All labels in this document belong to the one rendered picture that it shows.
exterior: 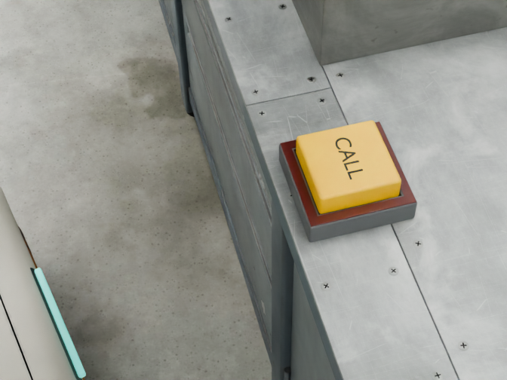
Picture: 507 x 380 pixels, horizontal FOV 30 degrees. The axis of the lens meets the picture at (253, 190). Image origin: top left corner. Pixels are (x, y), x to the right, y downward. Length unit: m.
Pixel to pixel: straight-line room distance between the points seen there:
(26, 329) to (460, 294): 0.73
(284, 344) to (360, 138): 0.59
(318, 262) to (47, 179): 1.14
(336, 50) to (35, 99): 1.18
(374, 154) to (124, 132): 1.17
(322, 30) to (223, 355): 0.86
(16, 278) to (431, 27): 0.73
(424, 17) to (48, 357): 0.69
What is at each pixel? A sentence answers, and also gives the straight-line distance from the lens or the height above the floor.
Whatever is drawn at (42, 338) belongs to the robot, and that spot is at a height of 0.27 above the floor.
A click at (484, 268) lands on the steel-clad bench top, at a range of 0.68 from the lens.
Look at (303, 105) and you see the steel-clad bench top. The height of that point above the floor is 0.80.
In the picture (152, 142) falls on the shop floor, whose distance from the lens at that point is 1.79.
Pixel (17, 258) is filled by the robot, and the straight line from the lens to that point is 1.35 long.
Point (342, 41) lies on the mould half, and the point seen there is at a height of 0.82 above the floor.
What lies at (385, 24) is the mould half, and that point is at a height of 0.83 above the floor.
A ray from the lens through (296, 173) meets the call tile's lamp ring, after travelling 0.69.
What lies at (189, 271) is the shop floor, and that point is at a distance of 1.61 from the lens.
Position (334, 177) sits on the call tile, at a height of 0.84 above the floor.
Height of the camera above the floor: 1.36
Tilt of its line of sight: 53 degrees down
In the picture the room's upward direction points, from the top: 2 degrees counter-clockwise
